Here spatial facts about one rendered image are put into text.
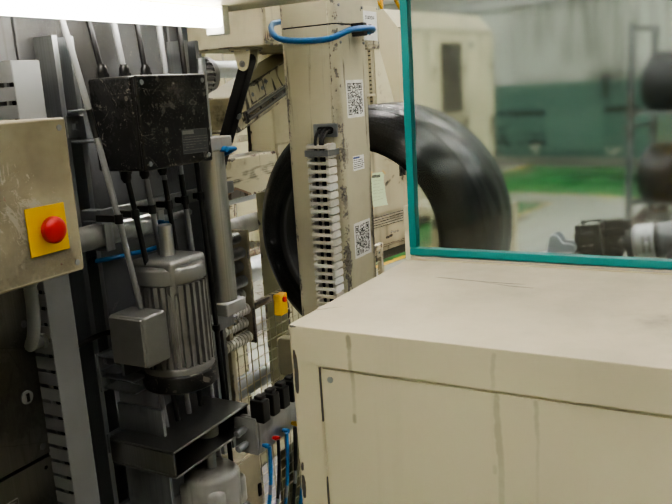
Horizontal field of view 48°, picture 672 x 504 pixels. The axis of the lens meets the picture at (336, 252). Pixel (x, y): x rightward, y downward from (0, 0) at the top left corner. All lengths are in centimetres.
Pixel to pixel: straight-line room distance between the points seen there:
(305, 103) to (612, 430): 99
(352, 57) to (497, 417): 94
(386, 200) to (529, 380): 604
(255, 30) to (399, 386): 113
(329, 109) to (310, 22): 17
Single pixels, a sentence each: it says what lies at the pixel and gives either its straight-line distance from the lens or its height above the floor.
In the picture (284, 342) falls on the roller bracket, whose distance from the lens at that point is 186.
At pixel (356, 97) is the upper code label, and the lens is 158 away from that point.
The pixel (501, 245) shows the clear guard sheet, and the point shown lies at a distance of 115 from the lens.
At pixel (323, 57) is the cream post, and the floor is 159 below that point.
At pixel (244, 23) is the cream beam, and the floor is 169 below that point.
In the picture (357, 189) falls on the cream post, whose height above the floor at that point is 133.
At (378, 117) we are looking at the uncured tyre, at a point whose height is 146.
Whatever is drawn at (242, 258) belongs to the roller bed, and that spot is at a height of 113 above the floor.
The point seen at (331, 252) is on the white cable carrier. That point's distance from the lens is 152.
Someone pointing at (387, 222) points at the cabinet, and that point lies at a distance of 685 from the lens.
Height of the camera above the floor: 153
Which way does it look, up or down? 12 degrees down
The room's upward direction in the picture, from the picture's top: 4 degrees counter-clockwise
